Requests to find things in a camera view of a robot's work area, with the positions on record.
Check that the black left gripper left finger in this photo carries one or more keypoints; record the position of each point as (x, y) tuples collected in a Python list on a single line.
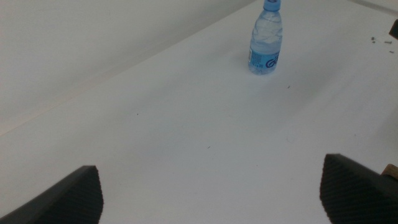
[(71, 199)]

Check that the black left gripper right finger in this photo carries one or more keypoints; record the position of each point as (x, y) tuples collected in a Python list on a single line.
[(354, 196)]

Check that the blue-capped clear water bottle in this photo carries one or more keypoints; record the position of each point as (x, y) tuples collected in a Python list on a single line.
[(265, 40)]

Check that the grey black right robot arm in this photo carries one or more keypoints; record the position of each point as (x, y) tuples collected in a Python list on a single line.
[(395, 29)]

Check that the brown wooden block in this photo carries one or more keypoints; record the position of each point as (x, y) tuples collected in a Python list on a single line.
[(391, 171)]

